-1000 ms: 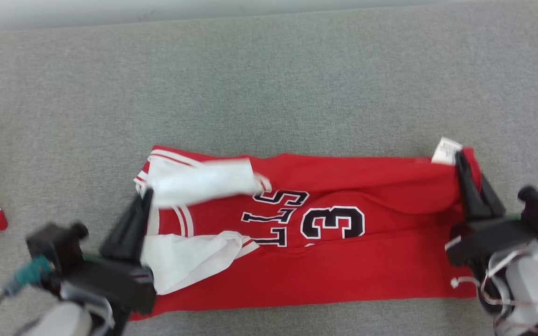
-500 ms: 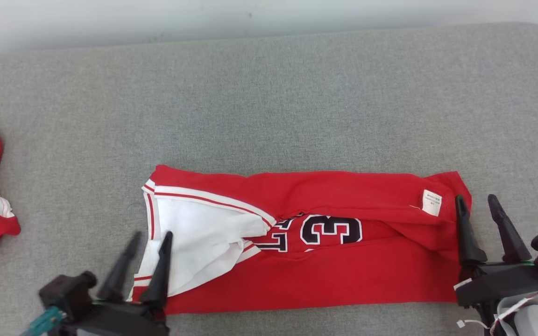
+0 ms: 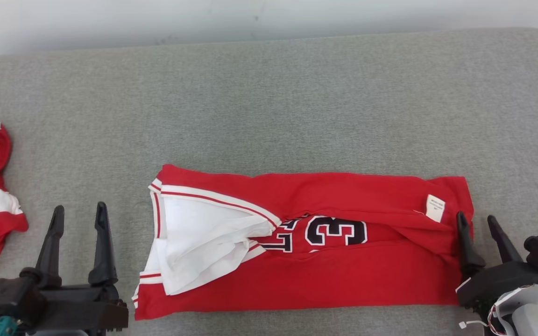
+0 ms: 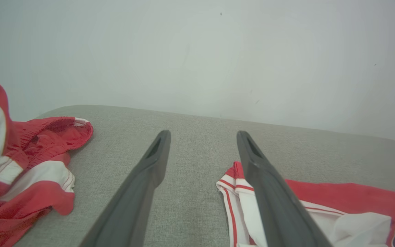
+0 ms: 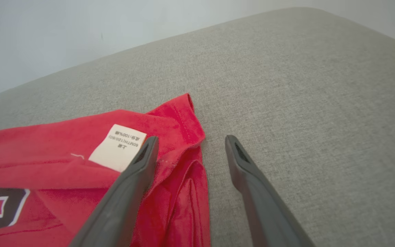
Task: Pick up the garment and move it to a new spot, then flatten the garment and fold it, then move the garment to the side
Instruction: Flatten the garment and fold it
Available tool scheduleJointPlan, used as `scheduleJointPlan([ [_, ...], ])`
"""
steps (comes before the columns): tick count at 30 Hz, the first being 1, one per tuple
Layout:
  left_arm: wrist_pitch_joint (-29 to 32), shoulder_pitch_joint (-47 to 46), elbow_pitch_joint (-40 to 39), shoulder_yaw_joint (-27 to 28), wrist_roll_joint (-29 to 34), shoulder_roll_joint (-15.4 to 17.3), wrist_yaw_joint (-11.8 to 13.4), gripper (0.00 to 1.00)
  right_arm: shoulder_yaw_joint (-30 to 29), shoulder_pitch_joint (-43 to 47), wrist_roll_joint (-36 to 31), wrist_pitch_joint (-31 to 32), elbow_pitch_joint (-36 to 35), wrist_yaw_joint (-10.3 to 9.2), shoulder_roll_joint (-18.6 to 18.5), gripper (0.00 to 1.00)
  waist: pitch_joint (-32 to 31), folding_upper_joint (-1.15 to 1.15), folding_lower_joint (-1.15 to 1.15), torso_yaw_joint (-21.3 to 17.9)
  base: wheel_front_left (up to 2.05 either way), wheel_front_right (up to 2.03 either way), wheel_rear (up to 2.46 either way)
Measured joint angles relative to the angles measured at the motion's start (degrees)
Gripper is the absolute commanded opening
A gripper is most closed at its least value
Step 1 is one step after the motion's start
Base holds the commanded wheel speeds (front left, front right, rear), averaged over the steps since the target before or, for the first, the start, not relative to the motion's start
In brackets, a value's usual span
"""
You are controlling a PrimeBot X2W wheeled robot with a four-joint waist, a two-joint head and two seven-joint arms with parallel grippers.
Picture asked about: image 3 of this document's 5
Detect red Bulls jersey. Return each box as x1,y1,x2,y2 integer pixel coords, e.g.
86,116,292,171
131,164,474,321

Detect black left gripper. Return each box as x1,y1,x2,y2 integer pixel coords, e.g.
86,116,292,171
19,202,129,334

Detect thin white red wires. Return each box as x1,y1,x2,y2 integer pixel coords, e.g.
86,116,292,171
459,299,508,336

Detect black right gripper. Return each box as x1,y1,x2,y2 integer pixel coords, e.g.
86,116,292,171
456,211,538,309

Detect left cable with teal plug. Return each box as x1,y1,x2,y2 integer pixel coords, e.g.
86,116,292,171
0,316,20,336

